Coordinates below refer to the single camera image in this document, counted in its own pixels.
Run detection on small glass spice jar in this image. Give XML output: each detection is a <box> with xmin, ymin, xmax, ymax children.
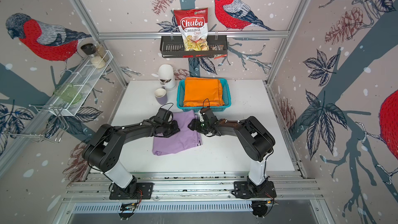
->
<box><xmin>95</xmin><ymin>43</ymin><xmax>109</xmax><ymax>63</ymax></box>

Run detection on white wire wall shelf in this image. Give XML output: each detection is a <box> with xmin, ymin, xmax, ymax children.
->
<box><xmin>48</xmin><ymin>50</ymin><xmax>114</xmax><ymax>116</ymax></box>

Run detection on white ceramic jar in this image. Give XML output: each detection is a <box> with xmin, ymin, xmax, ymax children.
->
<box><xmin>158</xmin><ymin>64</ymin><xmax>176</xmax><ymax>91</ymax></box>

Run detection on orange pants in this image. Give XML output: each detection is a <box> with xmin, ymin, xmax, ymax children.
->
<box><xmin>183</xmin><ymin>77</ymin><xmax>225</xmax><ymax>107</ymax></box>

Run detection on black lid spice jar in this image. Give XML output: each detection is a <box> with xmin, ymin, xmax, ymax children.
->
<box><xmin>81</xmin><ymin>43</ymin><xmax>98</xmax><ymax>64</ymax></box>

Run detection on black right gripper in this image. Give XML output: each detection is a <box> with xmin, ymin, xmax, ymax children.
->
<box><xmin>186</xmin><ymin>119</ymin><xmax>210</xmax><ymax>134</ymax></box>

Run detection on purple pants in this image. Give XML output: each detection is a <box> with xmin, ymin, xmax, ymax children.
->
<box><xmin>152</xmin><ymin>110</ymin><xmax>202</xmax><ymax>156</ymax></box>

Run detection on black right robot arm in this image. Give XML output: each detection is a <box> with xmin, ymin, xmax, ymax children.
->
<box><xmin>188</xmin><ymin>107</ymin><xmax>276</xmax><ymax>194</ymax></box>

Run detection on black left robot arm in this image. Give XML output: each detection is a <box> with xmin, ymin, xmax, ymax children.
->
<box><xmin>82</xmin><ymin>108</ymin><xmax>180</xmax><ymax>195</ymax></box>

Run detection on wire hook rack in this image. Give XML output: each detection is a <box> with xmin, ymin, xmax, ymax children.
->
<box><xmin>1</xmin><ymin>105</ymin><xmax>71</xmax><ymax>144</ymax></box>

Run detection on purple cup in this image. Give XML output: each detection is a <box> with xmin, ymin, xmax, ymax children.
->
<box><xmin>154</xmin><ymin>88</ymin><xmax>168</xmax><ymax>105</ymax></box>

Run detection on teal plastic basket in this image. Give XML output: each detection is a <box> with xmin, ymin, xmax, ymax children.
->
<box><xmin>177</xmin><ymin>77</ymin><xmax>232</xmax><ymax>112</ymax></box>

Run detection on black wire wall basket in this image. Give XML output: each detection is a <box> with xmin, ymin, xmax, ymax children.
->
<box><xmin>160</xmin><ymin>35</ymin><xmax>228</xmax><ymax>59</ymax></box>

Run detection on green glass bowl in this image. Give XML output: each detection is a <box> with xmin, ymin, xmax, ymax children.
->
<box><xmin>53</xmin><ymin>84</ymin><xmax>82</xmax><ymax>104</ymax></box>

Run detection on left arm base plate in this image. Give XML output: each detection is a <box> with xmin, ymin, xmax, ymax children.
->
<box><xmin>109</xmin><ymin>183</ymin><xmax>154</xmax><ymax>200</ymax></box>

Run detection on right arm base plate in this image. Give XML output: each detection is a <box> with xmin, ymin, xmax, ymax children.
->
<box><xmin>231</xmin><ymin>180</ymin><xmax>277</xmax><ymax>200</ymax></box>

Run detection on red Chuba chips bag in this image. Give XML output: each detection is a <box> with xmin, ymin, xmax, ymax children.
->
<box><xmin>174</xmin><ymin>8</ymin><xmax>209</xmax><ymax>51</ymax></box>

